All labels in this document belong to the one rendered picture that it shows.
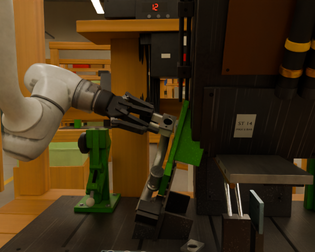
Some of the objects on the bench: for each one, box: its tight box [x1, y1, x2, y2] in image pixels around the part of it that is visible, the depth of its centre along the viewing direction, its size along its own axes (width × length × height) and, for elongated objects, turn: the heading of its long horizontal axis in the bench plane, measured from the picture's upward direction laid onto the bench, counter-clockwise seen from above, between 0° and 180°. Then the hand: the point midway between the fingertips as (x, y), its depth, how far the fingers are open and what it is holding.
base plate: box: [0, 196, 315, 252], centre depth 89 cm, size 42×110×2 cm
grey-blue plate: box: [249, 190, 264, 252], centre depth 72 cm, size 10×2×14 cm
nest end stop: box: [135, 210, 159, 226], centre depth 79 cm, size 4×7×6 cm
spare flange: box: [181, 239, 205, 252], centre depth 73 cm, size 6×4×1 cm
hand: (161, 125), depth 86 cm, fingers closed on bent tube, 3 cm apart
